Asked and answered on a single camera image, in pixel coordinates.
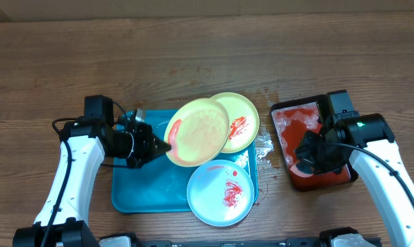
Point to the yellow plate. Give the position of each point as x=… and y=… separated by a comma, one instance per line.
x=197, y=132

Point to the light blue plate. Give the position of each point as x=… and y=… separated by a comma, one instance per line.
x=220, y=193

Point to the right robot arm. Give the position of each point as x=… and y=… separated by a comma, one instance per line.
x=367, y=144

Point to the yellow-green plate top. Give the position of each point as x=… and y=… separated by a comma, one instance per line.
x=243, y=118

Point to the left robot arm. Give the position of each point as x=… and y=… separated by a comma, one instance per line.
x=85, y=142

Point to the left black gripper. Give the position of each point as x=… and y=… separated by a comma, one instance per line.
x=148, y=151

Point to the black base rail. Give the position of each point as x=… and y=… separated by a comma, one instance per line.
x=346, y=236

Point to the pink and black sponge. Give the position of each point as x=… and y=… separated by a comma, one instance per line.
x=302, y=170

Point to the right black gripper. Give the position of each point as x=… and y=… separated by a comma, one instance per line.
x=305, y=151

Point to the black tray with red liquid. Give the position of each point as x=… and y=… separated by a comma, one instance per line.
x=291, y=119

